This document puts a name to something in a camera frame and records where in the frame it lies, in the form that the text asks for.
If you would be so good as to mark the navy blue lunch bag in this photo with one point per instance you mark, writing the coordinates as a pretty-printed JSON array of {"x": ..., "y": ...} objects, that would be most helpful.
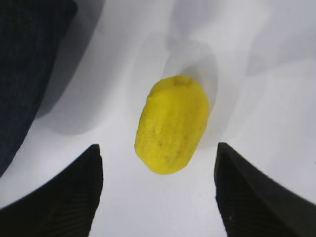
[{"x": 30, "y": 35}]

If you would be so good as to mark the yellow toy corn cob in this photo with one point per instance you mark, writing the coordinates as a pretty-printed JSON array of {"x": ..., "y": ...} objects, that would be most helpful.
[{"x": 172, "y": 124}]

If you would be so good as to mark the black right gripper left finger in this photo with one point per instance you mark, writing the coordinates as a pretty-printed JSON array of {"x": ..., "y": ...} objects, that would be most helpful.
[{"x": 63, "y": 207}]

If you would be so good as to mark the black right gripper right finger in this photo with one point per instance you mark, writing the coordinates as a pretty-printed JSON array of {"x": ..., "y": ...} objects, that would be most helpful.
[{"x": 251, "y": 204}]

